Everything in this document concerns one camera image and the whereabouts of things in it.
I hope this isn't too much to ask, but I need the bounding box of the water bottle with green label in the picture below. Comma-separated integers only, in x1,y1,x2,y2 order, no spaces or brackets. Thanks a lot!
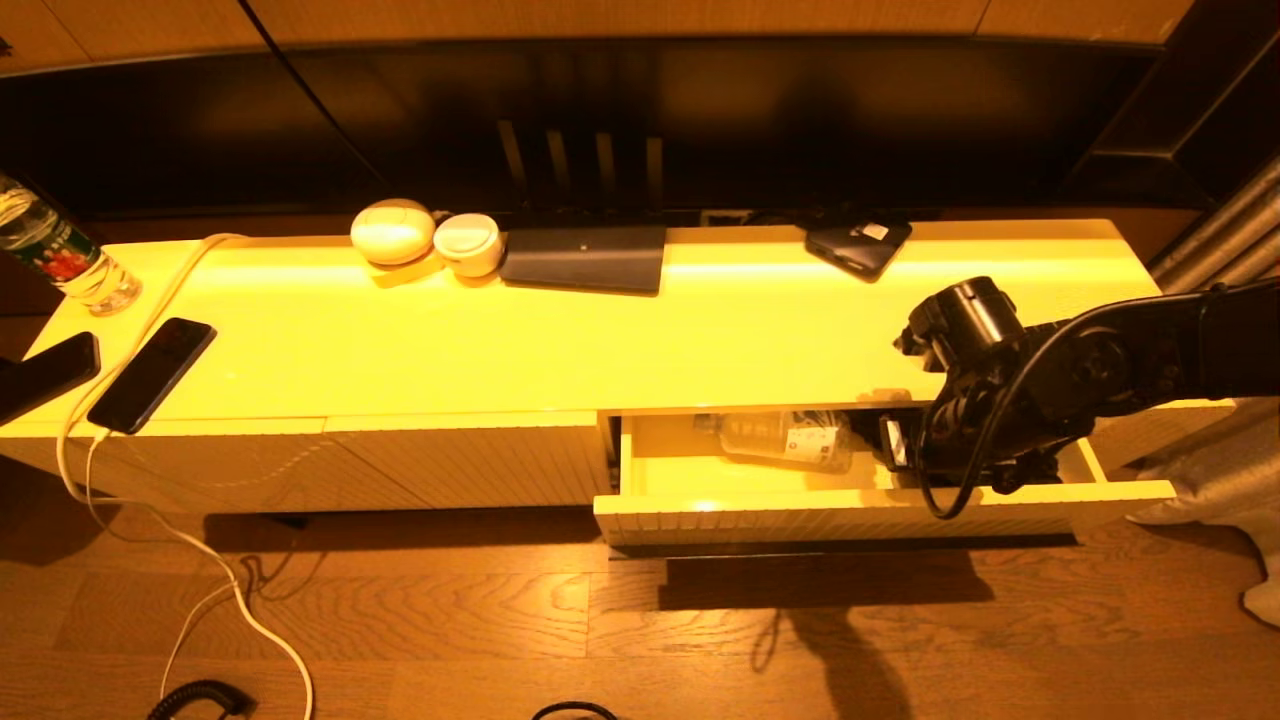
0,172,143,317

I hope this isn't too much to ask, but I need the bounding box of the grey curtain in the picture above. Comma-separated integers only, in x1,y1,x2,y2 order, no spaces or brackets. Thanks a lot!
1125,150,1280,631

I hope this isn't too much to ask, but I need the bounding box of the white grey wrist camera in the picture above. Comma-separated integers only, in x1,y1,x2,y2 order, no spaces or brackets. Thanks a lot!
878,415,914,471

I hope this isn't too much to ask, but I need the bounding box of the black smartphone on charger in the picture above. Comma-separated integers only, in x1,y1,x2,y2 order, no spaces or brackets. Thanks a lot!
86,317,218,437

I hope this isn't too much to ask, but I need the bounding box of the black wall cable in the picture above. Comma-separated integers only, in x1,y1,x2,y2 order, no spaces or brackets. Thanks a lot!
236,0,386,186

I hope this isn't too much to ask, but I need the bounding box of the cabinet drawer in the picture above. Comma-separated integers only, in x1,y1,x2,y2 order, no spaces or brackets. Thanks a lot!
593,405,1177,549

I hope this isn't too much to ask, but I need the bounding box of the black coiled floor cable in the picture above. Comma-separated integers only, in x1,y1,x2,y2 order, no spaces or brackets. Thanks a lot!
146,680,251,720

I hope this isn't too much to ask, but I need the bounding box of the white egg-shaped device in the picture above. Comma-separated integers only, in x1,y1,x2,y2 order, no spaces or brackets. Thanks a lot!
349,197,437,266

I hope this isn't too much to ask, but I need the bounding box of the white charging cable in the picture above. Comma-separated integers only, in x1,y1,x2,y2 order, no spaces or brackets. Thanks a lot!
54,232,317,720

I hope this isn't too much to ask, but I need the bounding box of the dark wooden shelf unit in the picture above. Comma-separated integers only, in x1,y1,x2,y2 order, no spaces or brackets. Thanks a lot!
1060,0,1280,206

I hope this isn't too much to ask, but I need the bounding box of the thin white cable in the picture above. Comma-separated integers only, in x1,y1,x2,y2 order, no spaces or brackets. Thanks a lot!
84,428,246,701

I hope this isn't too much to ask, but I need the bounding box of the cream ribbed cabinet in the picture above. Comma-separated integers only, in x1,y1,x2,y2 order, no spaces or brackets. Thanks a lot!
0,216,1236,521

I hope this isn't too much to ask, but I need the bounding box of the dark grey flat box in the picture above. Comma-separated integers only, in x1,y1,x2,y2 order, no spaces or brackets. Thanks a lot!
500,224,668,295

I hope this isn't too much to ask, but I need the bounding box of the small black flat device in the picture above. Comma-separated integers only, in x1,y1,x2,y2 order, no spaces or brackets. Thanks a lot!
805,220,913,284

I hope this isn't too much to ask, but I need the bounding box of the clear bottle with white cap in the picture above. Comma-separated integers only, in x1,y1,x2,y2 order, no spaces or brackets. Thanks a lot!
695,410,854,474

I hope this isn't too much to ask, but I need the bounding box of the black flat television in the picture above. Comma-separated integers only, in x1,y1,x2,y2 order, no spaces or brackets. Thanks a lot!
0,40,1181,227

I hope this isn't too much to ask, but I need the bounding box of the white round lidded jar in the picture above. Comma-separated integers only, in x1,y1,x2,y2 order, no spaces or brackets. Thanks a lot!
432,212,504,278

